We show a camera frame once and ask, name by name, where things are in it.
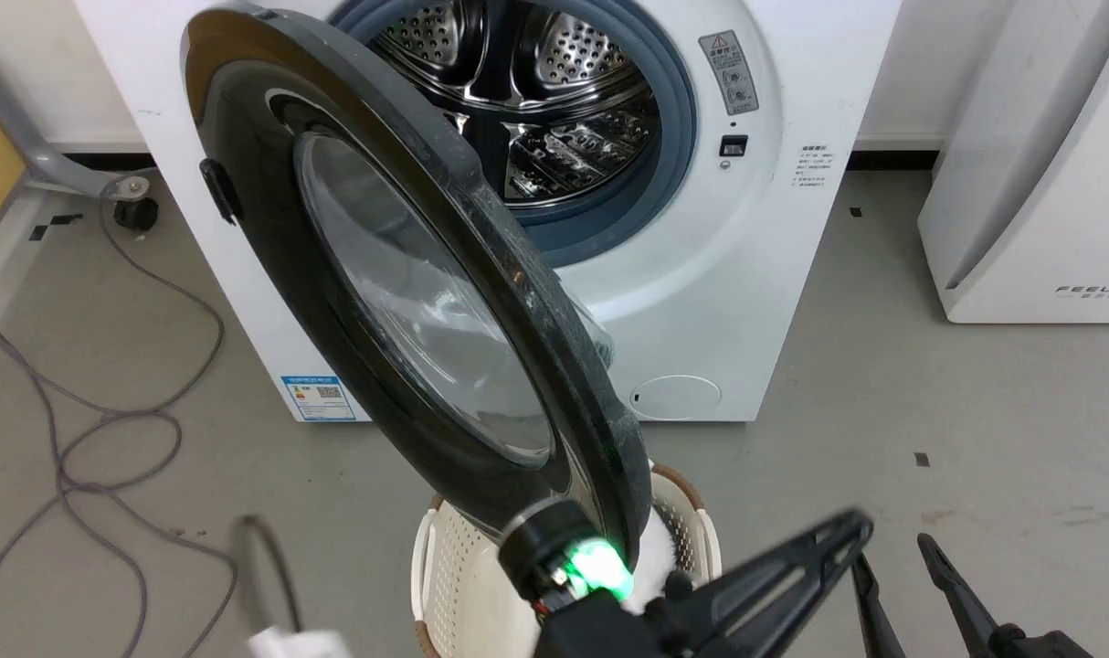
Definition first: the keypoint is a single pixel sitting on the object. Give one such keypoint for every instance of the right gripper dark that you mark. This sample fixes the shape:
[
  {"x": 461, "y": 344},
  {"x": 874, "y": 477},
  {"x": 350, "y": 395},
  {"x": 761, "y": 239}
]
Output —
[{"x": 1039, "y": 644}]

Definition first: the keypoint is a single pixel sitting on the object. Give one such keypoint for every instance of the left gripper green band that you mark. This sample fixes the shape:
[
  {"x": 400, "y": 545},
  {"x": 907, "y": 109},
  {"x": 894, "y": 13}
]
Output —
[{"x": 554, "y": 557}]

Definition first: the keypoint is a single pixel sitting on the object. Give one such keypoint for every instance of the black round washing machine door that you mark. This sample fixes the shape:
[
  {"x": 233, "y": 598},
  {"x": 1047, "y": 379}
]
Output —
[{"x": 271, "y": 247}]

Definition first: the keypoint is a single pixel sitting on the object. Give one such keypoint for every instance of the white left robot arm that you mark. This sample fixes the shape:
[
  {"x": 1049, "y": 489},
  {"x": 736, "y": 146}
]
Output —
[{"x": 299, "y": 644}]

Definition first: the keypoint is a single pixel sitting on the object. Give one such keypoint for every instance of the white front-load washing machine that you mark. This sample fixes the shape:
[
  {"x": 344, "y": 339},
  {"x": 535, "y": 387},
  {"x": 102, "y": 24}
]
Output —
[{"x": 728, "y": 302}]

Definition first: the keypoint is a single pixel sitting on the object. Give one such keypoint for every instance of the black door lock slot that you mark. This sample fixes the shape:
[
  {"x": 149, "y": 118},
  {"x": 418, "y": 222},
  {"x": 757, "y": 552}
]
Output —
[{"x": 734, "y": 145}]

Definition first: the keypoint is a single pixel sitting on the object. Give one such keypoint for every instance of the grey rubber door gasket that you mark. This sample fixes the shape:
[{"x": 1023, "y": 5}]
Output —
[{"x": 678, "y": 137}]

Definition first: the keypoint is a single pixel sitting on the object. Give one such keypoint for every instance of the white fluffy cloth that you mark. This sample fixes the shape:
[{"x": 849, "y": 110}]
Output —
[{"x": 653, "y": 562}]

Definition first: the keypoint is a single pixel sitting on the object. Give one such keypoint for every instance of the round white filter cover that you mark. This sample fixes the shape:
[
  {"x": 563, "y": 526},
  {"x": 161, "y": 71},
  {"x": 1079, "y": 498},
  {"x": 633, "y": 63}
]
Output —
[{"x": 675, "y": 397}]

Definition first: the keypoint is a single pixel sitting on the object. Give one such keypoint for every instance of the white laundry basket brown rim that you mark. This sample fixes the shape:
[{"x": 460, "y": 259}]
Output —
[{"x": 459, "y": 585}]

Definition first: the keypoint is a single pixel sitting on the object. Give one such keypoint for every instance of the white air purifier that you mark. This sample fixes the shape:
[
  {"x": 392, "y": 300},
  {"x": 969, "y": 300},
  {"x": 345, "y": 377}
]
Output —
[{"x": 1048, "y": 183}]

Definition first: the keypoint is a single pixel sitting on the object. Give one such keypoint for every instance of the blue energy label sticker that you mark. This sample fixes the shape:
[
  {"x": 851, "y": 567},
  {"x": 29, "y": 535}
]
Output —
[{"x": 318, "y": 397}]

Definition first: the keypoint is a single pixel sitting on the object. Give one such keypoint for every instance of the grey warning sticker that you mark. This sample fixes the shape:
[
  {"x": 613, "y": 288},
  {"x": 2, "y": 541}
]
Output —
[{"x": 730, "y": 73}]

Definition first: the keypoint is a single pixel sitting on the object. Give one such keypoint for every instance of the steel perforated washer drum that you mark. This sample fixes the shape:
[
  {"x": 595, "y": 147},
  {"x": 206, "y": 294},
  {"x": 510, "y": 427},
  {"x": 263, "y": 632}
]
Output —
[{"x": 554, "y": 110}]

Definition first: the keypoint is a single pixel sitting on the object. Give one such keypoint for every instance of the black caster wheel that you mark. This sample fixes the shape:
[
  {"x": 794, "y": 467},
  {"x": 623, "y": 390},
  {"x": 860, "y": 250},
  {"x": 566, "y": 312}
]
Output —
[{"x": 136, "y": 214}]

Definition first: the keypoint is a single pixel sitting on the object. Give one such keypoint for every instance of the black floor tape mark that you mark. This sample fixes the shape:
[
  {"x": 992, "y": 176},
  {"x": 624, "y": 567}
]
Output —
[{"x": 54, "y": 225}]

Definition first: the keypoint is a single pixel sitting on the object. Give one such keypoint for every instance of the grey metal frame leg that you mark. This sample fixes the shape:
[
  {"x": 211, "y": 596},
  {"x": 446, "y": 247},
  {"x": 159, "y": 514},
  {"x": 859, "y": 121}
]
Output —
[{"x": 34, "y": 151}]

